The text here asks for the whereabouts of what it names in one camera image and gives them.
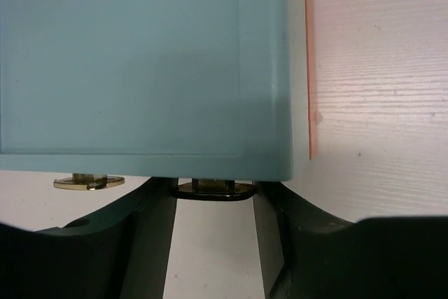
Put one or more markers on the teal mini drawer cabinet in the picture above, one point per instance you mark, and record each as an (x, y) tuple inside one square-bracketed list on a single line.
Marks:
[(196, 89)]

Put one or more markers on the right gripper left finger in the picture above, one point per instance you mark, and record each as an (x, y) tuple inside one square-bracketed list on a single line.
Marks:
[(118, 251)]

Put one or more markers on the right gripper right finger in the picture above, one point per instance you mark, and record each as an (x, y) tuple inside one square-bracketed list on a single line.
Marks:
[(305, 252)]

